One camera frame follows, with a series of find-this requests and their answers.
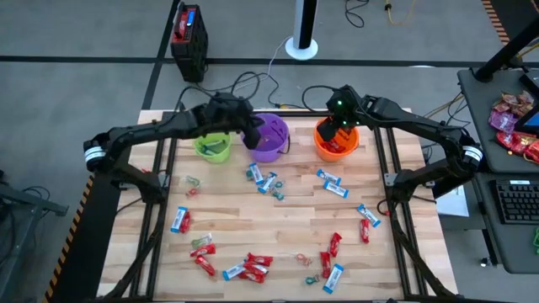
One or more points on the black monitor pole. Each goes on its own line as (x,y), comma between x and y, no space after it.
(505,50)

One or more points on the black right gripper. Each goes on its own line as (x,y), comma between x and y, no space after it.
(347,107)

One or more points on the black laptop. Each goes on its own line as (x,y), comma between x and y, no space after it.
(531,122)

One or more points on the green plastic bucket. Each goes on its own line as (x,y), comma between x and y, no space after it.
(212,159)

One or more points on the purple plastic bucket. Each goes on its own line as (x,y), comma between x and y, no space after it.
(265,156)

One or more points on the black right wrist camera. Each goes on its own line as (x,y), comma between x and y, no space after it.
(326,132)

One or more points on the black keyboard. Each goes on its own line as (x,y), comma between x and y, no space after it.
(518,204)

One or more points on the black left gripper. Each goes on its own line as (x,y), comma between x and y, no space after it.
(231,113)

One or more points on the white paper sheet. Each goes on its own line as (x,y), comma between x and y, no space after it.
(452,201)

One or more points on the grey side desk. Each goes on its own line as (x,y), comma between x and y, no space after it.
(484,126)

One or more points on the red candy pile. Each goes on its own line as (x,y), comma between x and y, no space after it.
(520,143)

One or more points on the green object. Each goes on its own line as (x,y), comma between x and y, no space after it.
(536,240)

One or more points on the orange plastic bucket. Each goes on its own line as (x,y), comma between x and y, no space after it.
(337,156)

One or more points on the small desk caster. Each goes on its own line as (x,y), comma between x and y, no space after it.
(484,262)

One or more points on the black hazard striped base plate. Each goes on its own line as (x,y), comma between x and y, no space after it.
(80,252)

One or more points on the black metal stand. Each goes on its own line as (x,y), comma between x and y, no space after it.
(25,201)

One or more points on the brown candy bags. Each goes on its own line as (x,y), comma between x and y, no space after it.
(516,101)

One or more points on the red black tool case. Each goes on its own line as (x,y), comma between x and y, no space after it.
(191,54)

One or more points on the white black post stand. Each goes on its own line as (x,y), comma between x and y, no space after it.
(304,21)

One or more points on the orange black hazard tape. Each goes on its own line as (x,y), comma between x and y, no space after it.
(496,23)

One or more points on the purple candy bag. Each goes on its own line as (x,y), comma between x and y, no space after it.
(502,120)

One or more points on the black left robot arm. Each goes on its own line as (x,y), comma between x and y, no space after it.
(168,124)

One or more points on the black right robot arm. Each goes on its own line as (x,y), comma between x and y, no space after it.
(412,122)

